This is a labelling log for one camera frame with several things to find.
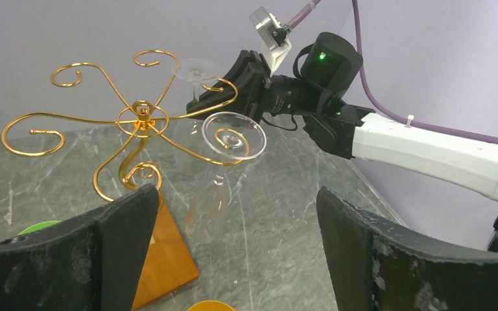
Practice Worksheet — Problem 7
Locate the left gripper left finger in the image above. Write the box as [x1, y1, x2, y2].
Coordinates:
[0, 185, 160, 310]

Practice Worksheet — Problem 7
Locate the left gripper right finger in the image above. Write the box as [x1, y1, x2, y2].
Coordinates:
[316, 187, 498, 310]

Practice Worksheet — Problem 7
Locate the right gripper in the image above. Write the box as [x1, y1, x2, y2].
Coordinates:
[186, 50, 271, 123]

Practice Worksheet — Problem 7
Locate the clear wine glass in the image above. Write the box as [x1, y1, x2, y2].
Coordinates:
[171, 58, 219, 175]
[185, 112, 267, 244]

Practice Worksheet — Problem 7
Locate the orange plastic goblet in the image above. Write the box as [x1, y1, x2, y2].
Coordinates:
[187, 300, 235, 311]

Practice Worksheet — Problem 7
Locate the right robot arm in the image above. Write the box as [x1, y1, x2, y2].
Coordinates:
[225, 32, 498, 252]

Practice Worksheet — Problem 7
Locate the wooden rack base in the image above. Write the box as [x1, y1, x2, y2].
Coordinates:
[132, 196, 200, 310]

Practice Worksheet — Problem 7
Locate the green plastic goblet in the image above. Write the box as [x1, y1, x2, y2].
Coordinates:
[18, 220, 60, 236]

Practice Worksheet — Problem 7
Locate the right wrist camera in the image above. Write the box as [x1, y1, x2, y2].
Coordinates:
[249, 6, 292, 76]

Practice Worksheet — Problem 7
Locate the gold wire glass rack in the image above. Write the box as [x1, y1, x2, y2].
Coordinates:
[0, 62, 243, 202]

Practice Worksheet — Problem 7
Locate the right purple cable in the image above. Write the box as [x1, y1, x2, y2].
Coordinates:
[287, 0, 498, 149]

